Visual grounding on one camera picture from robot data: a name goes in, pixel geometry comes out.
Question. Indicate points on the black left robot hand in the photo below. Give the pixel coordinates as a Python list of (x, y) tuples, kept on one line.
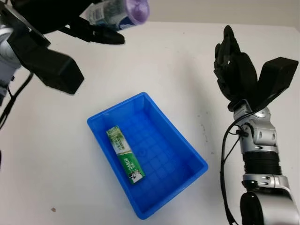
[(70, 25)]

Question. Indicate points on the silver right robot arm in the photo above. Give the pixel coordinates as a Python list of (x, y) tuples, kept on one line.
[(262, 150)]

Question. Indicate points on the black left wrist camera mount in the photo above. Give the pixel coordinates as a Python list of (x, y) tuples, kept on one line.
[(56, 70)]

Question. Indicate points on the blue plastic tray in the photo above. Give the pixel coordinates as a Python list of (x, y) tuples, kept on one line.
[(150, 159)]

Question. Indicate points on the green toothpaste box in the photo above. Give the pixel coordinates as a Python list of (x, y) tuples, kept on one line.
[(125, 154)]

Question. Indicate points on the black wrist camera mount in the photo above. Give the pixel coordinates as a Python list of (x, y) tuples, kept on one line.
[(56, 70), (276, 77)]

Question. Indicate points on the purple capped printed bottle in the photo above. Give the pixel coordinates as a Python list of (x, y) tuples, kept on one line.
[(122, 11)]

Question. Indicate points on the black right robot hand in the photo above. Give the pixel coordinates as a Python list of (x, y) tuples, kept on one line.
[(236, 70)]

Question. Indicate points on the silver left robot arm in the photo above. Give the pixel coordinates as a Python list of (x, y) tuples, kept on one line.
[(5, 56)]

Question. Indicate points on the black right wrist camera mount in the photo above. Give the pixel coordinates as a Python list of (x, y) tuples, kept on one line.
[(276, 77)]

